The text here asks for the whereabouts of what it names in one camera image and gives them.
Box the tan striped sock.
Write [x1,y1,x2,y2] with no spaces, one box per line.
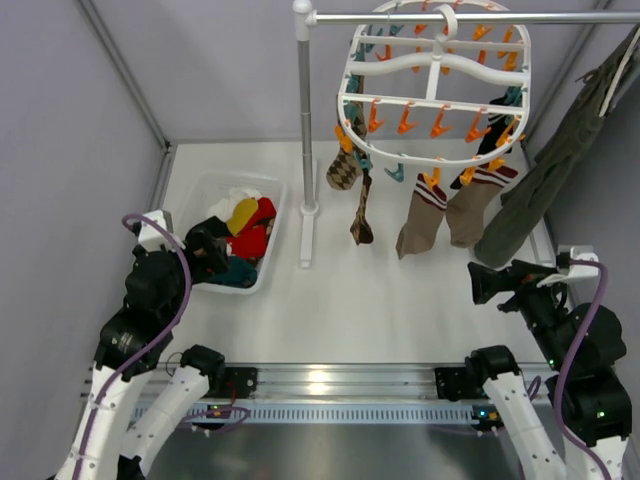
[395,173,448,260]
[445,165,518,248]

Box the black white-striped sock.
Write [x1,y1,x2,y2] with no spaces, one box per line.
[474,87,522,185]

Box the brown argyle sock long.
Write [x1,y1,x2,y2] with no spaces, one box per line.
[345,101,374,245]

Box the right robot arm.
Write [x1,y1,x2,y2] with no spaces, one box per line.
[465,254,632,479]

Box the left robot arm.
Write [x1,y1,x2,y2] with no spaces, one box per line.
[55,210,225,479]

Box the white clip sock hanger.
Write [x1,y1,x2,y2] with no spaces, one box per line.
[335,1,531,169]

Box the white sock in basket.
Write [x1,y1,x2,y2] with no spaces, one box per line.
[206,187,262,222]

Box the white plastic laundry basket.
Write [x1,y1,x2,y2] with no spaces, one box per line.
[174,171,286,294]

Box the red sock in basket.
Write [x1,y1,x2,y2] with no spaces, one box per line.
[227,197,277,260]

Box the teal sock in basket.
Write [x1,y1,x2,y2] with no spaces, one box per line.
[209,256,258,289]

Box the yellow sock in basket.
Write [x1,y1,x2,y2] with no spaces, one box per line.
[226,197,259,237]

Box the olive green hanging garment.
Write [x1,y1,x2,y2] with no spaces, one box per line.
[474,26,639,268]

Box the brown argyle sock short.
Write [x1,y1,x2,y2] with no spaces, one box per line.
[326,102,368,191]

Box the teal clip on rim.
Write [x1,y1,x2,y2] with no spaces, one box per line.
[384,163,405,183]

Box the metal clothes rack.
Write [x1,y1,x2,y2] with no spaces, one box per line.
[291,0,640,270]

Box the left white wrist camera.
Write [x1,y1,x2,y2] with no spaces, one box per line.
[137,210,173,252]

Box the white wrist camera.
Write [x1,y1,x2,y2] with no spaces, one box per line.
[536,245,599,288]
[137,210,173,252]

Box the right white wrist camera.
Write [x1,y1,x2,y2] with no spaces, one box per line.
[536,245,599,288]

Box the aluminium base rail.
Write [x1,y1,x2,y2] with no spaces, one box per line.
[186,363,490,426]

